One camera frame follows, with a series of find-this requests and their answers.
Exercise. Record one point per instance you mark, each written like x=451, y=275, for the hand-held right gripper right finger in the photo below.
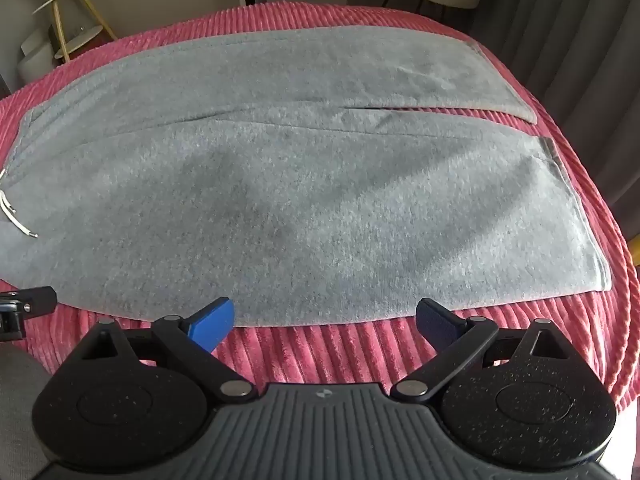
x=440, y=327

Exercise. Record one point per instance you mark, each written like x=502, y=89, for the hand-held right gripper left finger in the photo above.
x=212, y=325

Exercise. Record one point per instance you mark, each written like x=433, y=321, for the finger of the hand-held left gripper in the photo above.
x=39, y=302

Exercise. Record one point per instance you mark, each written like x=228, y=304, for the grey pants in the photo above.
x=300, y=185

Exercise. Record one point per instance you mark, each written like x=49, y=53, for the grey cloth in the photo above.
x=20, y=400

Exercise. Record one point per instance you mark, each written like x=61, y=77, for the pink ribbed blanket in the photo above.
x=310, y=350

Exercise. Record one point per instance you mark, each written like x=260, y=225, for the yellow object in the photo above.
x=636, y=250

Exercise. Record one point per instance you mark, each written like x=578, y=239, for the wooden tiered side stand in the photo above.
x=75, y=10

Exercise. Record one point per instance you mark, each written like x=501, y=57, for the grey curtain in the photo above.
x=575, y=35

